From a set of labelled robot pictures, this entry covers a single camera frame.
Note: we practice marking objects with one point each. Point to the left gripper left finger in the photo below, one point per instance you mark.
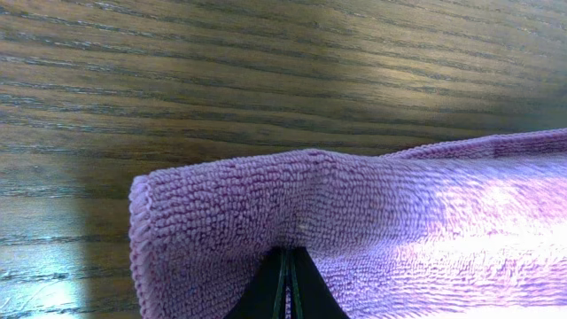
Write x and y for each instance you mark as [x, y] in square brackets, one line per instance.
[265, 296]

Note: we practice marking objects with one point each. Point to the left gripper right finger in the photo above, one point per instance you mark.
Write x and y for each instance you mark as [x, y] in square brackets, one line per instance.
[310, 295]

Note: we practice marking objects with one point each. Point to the purple microfiber cloth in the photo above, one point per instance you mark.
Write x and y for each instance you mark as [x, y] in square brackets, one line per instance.
[466, 229]

